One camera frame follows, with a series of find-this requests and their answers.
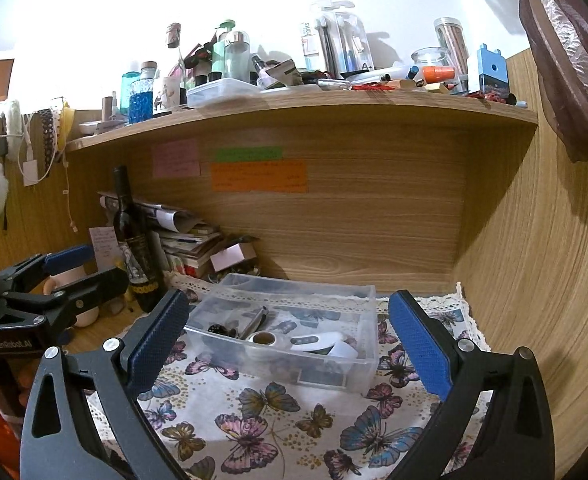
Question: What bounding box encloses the butterfly print tablecloth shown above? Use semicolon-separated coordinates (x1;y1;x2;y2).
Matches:
81;272;494;480

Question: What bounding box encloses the tall clear canister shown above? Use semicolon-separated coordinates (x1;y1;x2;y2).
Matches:
434;16;469;78

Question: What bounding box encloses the wide glass jar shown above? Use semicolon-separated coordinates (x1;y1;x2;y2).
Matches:
411;47;454;81

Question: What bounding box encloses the green pump bottle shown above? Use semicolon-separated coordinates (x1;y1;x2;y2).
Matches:
211;20;237;81

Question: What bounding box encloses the wooden shelf board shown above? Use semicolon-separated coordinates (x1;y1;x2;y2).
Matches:
66;87;539;153

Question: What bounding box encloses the green sticky note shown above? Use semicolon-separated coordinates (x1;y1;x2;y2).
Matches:
214;146;283;162

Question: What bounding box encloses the white charger plug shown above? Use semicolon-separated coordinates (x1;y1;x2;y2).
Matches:
21;157;45;186

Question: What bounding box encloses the pink sticky note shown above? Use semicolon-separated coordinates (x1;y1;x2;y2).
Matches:
153;140;201;179

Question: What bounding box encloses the pink cylinder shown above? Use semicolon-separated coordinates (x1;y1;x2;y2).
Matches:
44;265;100;328

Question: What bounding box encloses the corked bottle with white label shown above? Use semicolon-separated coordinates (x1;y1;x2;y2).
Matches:
153;22;187;111

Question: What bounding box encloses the dark wine bottle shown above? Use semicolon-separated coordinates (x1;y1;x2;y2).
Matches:
112;166;166;313

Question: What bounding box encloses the clear lidded plastic container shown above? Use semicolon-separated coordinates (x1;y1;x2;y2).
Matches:
186;77;259;109

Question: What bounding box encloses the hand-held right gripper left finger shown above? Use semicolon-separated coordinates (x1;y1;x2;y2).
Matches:
20;288;209;480

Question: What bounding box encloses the white cable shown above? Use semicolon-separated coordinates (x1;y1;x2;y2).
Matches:
61;155;80;233

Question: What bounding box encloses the pink paper card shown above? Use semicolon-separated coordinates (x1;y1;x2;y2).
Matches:
210;242;247;273

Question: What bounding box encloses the rolled newspaper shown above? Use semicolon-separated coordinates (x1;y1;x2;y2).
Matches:
97;190;199;233

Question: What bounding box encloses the orange sticky note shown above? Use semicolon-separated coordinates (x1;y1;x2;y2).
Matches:
210;159;309;194

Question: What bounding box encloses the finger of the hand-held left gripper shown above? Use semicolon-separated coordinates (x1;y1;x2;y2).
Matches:
0;244;95;293
4;266;130;331

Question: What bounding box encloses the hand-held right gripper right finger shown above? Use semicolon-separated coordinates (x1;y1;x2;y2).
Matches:
359;288;557;480

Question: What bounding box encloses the clear bottle with silver cap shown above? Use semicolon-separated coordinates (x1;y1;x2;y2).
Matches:
224;31;251;83

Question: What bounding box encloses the white thermometer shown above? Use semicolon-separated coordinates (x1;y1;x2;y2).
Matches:
290;332;359;360

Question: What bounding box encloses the stack of papers and booklets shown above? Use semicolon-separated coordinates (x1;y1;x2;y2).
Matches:
159;227;225;278

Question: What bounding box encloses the white handwritten note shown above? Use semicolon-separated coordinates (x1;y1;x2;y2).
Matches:
89;226;120;263

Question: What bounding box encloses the toothbrush blister pack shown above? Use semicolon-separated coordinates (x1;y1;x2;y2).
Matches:
334;7;375;73
301;2;345;73

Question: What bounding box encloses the black lace ribbon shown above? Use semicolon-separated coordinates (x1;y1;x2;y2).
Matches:
36;107;57;166

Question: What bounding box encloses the clear plastic storage box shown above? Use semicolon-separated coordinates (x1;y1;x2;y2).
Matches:
184;273;379;393

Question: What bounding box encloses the light blue plastic bottle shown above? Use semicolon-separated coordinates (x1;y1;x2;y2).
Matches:
120;71;142;118

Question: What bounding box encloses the blue rectangular block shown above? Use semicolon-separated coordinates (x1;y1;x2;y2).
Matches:
477;44;509;96

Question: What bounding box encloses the person's left hand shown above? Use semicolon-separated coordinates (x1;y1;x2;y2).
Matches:
19;359;42;408

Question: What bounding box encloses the yellow ribbon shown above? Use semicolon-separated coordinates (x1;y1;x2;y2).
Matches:
56;105;75;151

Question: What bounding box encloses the white tape roll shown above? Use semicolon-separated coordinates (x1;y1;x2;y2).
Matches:
245;331;282;361

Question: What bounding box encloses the brown striped curtain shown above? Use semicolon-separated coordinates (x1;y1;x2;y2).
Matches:
518;0;588;163

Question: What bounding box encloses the glass bottle with blue beads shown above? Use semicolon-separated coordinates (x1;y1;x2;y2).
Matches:
129;61;161;125

